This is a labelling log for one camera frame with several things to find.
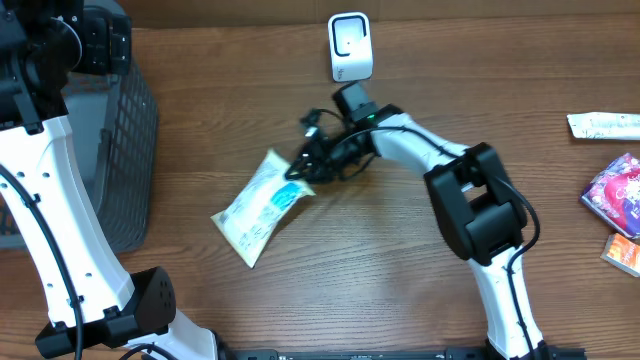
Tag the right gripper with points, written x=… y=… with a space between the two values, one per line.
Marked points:
x=316 y=164

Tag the cream snack bag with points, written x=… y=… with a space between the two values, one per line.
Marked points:
x=249 y=221

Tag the white conditioner tube gold cap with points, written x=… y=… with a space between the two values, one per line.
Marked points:
x=604 y=126

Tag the red purple liners pack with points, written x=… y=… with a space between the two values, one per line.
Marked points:
x=613 y=195

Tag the orange snack packet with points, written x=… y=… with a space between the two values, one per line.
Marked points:
x=622 y=254

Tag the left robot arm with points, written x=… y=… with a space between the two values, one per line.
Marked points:
x=91 y=298

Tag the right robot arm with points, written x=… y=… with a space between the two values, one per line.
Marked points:
x=479 y=213

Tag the white barcode scanner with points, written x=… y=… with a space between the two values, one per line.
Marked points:
x=350 y=45

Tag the grey plastic shopping basket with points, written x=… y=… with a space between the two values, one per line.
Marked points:
x=120 y=160

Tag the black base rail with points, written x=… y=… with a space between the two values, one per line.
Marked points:
x=544 y=352

